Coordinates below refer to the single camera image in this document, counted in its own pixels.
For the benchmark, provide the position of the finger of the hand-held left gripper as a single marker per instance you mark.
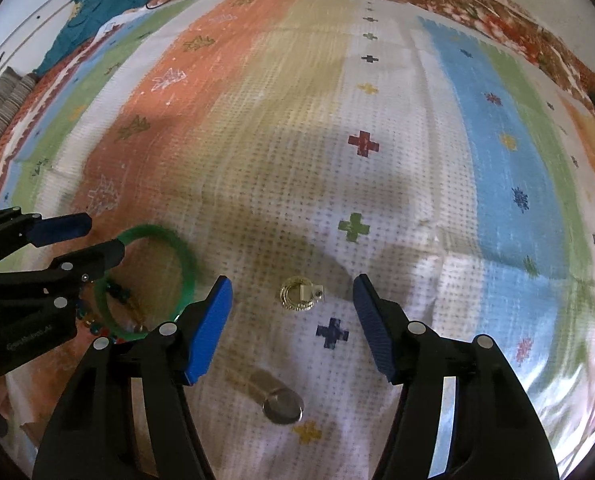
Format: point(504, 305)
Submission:
point(62, 227)
point(92, 257)

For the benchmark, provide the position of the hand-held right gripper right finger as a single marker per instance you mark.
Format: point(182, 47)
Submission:
point(377, 332)

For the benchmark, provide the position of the green bangle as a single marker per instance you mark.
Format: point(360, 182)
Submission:
point(190, 260)

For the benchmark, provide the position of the colourful striped cloth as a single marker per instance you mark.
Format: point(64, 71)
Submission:
point(297, 110)

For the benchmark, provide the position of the teal garment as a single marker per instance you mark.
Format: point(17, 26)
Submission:
point(107, 0)

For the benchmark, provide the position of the white bed headboard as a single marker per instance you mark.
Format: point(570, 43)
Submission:
point(12, 35)

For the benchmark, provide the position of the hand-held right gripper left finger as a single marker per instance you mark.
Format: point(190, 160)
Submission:
point(207, 330)

